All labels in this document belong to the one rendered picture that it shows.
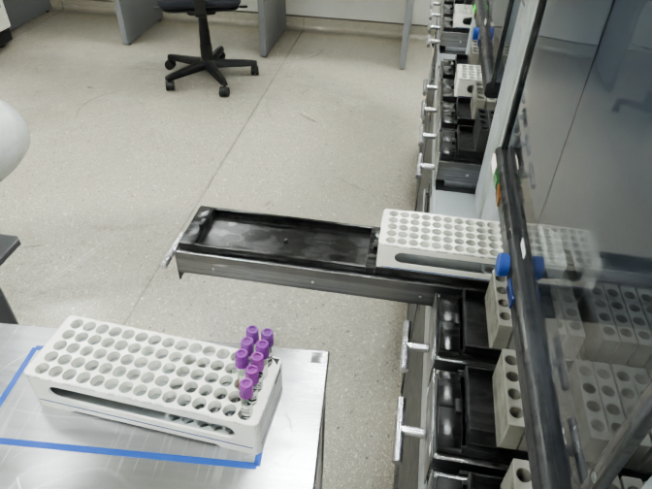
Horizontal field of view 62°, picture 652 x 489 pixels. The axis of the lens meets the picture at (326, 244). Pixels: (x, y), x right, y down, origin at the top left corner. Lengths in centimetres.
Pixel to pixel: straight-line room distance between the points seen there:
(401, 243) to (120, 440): 50
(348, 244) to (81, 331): 46
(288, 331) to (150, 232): 80
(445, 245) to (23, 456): 65
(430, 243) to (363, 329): 104
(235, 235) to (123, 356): 36
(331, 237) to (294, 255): 8
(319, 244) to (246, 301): 105
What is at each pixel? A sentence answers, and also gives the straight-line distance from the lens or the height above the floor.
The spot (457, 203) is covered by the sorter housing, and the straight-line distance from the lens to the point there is 124.
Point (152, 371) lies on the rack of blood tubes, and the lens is 71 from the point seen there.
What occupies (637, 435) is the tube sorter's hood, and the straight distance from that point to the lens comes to 39.
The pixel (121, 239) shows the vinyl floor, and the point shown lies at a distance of 238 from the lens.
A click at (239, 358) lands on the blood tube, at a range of 63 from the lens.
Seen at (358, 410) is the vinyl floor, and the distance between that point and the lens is 171.
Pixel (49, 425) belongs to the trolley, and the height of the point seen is 82.
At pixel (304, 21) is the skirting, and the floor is 5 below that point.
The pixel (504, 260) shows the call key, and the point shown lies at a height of 99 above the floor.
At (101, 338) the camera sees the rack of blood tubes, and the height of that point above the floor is 88.
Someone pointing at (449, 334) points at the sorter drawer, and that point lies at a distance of 83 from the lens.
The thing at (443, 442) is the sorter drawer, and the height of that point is 82.
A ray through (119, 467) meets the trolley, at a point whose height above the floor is 82.
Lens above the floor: 143
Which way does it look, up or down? 40 degrees down
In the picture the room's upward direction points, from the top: 2 degrees clockwise
